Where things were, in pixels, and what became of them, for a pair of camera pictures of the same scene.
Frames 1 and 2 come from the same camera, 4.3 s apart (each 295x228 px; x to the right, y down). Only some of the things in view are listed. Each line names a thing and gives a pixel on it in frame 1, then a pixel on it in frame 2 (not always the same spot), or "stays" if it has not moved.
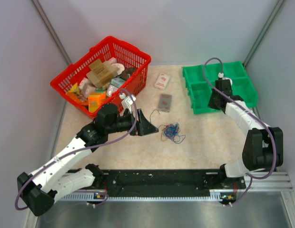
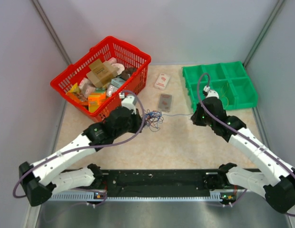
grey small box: (165, 102) stays
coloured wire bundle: (171, 131) -> (153, 119)
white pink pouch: (120, 67) stays
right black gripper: (211, 103) -> (195, 117)
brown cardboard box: (101, 73) stays
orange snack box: (95, 100) stays
